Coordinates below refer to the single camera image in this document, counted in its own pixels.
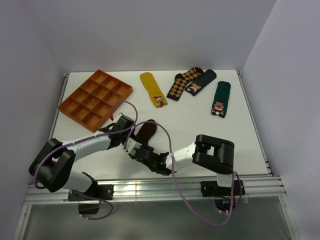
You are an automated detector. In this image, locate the brown striped-cuff sock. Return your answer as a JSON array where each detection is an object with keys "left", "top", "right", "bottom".
[{"left": 135, "top": 119, "right": 157, "bottom": 145}]

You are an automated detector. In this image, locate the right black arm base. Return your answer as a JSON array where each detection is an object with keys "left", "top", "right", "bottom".
[{"left": 200, "top": 180, "right": 246, "bottom": 214}]

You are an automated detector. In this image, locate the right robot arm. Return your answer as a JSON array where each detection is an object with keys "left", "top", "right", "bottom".
[{"left": 126, "top": 134, "right": 235, "bottom": 195}]

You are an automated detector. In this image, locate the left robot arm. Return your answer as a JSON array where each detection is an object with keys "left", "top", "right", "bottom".
[{"left": 29, "top": 113, "right": 135, "bottom": 200}]

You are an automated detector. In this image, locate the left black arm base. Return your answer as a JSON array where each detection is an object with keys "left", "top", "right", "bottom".
[{"left": 67, "top": 184, "right": 114, "bottom": 220}]

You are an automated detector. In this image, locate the orange compartment tray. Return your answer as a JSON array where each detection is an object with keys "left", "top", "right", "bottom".
[{"left": 58, "top": 69, "right": 133, "bottom": 133}]

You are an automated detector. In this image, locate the yellow cartoon sock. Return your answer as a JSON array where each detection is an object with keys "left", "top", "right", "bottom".
[{"left": 139, "top": 72, "right": 168, "bottom": 108}]

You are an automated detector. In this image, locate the brown argyle sock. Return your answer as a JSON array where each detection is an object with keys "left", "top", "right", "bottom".
[{"left": 166, "top": 67, "right": 204, "bottom": 101}]

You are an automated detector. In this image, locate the dark green cartoon sock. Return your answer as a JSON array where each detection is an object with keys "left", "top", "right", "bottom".
[{"left": 211, "top": 81, "right": 231, "bottom": 118}]

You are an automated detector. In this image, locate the navy blue cartoon sock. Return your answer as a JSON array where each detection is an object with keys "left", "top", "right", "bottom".
[{"left": 184, "top": 69, "right": 217, "bottom": 96}]

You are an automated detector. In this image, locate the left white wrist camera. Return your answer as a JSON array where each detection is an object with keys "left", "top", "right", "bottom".
[{"left": 110, "top": 112, "right": 124, "bottom": 121}]

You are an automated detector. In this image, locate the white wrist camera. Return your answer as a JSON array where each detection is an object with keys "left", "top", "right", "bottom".
[
  {"left": 123, "top": 137, "right": 142, "bottom": 155},
  {"left": 110, "top": 112, "right": 124, "bottom": 121}
]

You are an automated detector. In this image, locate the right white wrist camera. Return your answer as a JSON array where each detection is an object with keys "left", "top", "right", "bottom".
[{"left": 123, "top": 137, "right": 142, "bottom": 155}]

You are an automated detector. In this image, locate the aluminium frame rail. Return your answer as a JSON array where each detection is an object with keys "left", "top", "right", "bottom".
[{"left": 23, "top": 175, "right": 287, "bottom": 205}]

